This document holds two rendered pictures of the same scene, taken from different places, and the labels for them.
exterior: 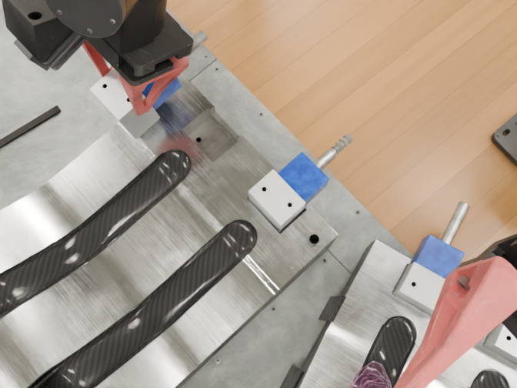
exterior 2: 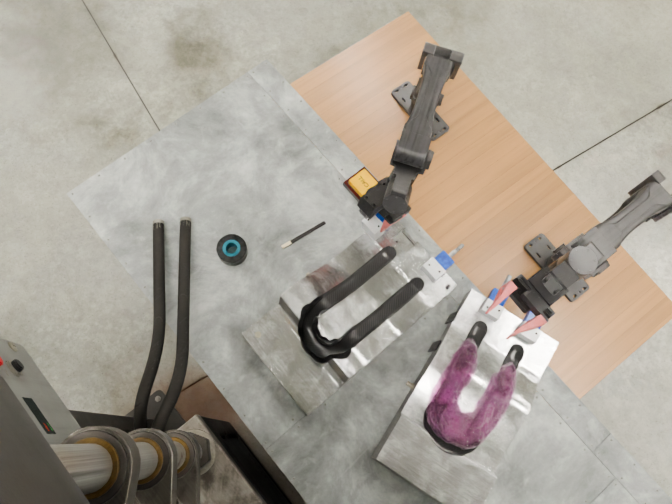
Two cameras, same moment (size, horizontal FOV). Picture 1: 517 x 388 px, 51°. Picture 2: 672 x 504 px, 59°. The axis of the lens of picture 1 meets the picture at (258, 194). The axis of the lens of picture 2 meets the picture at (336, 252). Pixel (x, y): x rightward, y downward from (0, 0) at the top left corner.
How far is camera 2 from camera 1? 0.99 m
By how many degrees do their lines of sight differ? 4
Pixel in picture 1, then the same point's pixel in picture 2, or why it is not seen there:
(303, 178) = (444, 261)
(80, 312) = (355, 310)
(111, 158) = (362, 248)
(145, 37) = not seen: hidden behind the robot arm
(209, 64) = not seen: hidden behind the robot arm
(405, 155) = (485, 253)
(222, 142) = (407, 243)
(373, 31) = (471, 193)
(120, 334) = (369, 320)
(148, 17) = not seen: hidden behind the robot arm
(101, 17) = (399, 209)
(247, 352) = (413, 336)
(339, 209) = (454, 275)
